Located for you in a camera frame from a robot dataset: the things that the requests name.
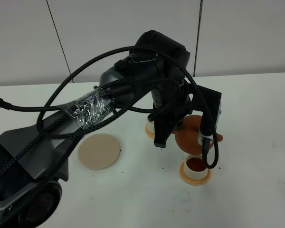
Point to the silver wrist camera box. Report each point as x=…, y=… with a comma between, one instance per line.
x=213, y=101

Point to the far white teacup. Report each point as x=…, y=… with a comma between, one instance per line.
x=150, y=126

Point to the far orange saucer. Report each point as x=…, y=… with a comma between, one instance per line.
x=150, y=134

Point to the beige round teapot coaster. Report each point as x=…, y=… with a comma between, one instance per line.
x=99, y=151

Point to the orange saucer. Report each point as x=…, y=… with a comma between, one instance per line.
x=150, y=134
x=192, y=181

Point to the white teacup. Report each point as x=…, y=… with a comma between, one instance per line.
x=150, y=126
x=194, y=167

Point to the near orange saucer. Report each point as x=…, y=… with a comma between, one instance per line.
x=192, y=181

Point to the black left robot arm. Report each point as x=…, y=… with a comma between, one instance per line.
x=33, y=159

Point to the near white teacup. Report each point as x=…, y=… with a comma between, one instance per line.
x=194, y=167

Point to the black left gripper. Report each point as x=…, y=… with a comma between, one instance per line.
x=173, y=103

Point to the brown clay teapot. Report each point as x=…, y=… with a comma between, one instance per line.
x=186, y=136

